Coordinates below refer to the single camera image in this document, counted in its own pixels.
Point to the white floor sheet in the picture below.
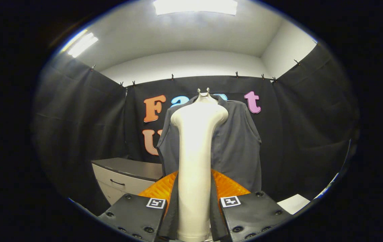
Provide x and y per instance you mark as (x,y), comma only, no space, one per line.
(294,203)

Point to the large ceiling light panel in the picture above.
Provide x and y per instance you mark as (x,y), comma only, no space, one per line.
(194,6)

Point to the narrow ceiling light panel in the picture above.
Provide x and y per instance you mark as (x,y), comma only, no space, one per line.
(83,44)

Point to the white garment steamer head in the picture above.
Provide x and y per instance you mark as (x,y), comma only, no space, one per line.
(194,161)

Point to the grey cabinet with dark top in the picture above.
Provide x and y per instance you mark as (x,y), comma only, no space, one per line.
(127,166)

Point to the white mannequin torso on stand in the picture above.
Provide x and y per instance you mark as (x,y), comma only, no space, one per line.
(203,95)

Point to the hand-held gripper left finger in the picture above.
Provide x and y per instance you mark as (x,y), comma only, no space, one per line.
(173,218)

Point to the dark grey button shirt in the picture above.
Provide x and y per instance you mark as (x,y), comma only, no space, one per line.
(235,144)

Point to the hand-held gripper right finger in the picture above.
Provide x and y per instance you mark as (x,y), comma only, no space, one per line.
(215,218)

